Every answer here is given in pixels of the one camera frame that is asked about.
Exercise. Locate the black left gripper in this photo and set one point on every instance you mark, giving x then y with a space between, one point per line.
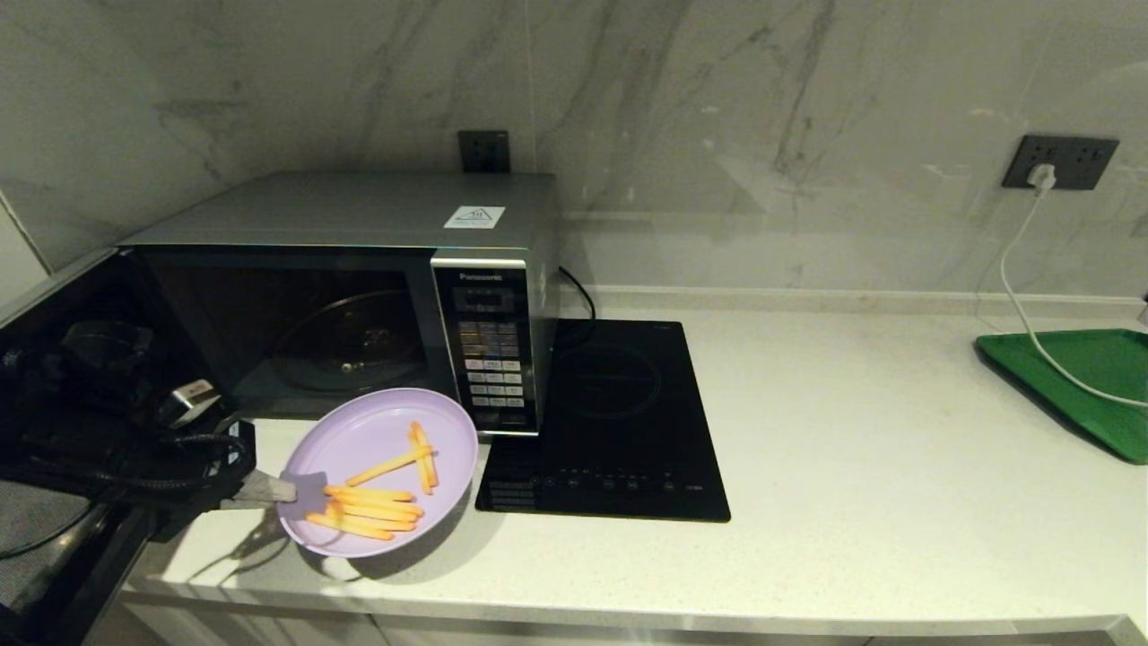
202 475

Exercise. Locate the purple plate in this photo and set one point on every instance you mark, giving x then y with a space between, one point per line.
377 431

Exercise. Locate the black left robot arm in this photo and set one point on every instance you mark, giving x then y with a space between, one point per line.
81 386

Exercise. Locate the silver Panasonic microwave oven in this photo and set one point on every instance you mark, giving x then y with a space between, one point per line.
359 211

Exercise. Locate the orange french fry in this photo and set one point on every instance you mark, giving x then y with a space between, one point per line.
350 527
372 514
381 505
390 465
421 458
368 493

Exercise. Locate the white warning sticker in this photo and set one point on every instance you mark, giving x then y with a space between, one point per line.
474 216

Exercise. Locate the black induction cooktop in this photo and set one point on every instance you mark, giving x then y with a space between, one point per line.
628 404

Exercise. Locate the white power plug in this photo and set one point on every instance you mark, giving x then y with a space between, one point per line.
1042 175

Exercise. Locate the green plastic tray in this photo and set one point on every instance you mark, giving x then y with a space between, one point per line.
1103 359

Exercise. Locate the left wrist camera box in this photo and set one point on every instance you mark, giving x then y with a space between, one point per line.
193 402

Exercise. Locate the small black wall outlet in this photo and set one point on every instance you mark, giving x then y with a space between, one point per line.
484 151

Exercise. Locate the wide black wall outlet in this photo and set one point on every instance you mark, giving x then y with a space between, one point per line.
1085 160

